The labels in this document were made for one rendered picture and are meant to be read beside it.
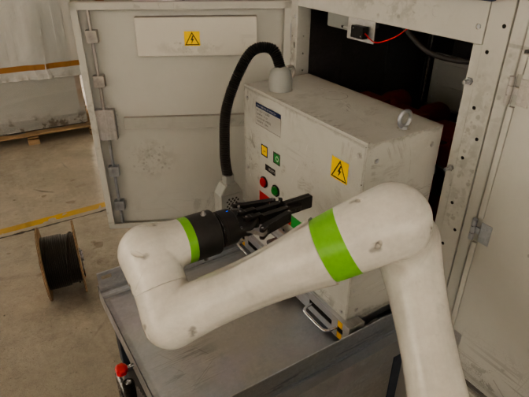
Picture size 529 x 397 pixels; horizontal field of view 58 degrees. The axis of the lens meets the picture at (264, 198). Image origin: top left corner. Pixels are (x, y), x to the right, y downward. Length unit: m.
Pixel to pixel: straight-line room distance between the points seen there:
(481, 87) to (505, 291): 0.42
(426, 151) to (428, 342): 0.43
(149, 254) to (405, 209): 0.44
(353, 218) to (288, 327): 0.62
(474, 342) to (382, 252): 0.54
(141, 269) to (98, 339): 1.71
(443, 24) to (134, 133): 0.98
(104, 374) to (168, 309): 1.57
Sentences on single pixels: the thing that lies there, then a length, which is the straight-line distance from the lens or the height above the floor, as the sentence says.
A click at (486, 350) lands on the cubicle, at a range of 1.23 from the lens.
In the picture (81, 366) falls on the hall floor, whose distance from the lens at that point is 2.48.
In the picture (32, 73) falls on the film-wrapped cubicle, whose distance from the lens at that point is 4.83.
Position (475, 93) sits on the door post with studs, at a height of 1.48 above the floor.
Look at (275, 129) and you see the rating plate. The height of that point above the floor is 1.32.
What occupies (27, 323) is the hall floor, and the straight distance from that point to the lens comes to 2.79.
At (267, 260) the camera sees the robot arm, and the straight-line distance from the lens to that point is 0.78.
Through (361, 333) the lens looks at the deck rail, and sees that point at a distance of 1.24.
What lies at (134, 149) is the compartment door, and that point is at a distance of 1.63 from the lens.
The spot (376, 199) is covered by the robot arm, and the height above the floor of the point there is 1.41.
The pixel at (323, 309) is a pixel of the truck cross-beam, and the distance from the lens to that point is 1.27.
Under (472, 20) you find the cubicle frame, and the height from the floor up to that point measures 1.61.
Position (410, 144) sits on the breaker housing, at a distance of 1.06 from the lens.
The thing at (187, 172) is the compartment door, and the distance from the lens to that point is 1.65.
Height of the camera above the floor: 1.76
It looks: 30 degrees down
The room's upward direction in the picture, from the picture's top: straight up
